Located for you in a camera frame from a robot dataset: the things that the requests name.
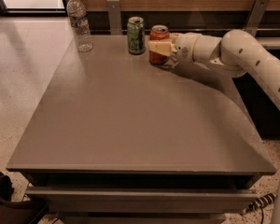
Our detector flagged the red coke can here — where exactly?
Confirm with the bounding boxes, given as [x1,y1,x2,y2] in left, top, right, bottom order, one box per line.
[149,24,169,65]

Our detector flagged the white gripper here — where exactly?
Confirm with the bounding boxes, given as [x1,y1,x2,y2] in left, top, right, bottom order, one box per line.
[148,33,221,63]

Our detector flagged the green soda can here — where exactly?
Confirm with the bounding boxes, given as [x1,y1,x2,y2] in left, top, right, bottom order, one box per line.
[127,17,146,55]

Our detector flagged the grey drawer cabinet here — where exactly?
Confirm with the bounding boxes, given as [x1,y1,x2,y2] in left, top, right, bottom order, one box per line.
[7,35,274,224]

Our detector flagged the clear plastic water bottle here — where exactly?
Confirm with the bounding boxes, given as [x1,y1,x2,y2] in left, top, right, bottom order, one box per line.
[66,0,93,52]

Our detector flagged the metal bracket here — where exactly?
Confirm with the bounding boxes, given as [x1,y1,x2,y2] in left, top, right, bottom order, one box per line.
[107,0,122,35]
[245,0,271,36]

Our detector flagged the left metal bracket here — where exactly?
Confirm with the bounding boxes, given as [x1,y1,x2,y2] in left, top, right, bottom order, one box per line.
[107,0,122,35]

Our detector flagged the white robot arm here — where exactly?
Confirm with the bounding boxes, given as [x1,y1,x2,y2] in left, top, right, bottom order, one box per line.
[148,30,280,111]

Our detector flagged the striped cable on floor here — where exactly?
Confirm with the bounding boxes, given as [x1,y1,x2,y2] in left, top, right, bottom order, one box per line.
[240,192,277,217]

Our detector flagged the dark chair base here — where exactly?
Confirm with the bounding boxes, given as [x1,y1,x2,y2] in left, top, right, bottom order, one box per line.
[0,172,49,224]

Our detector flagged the right metal bracket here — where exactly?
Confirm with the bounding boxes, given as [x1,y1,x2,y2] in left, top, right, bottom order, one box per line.
[245,0,271,36]

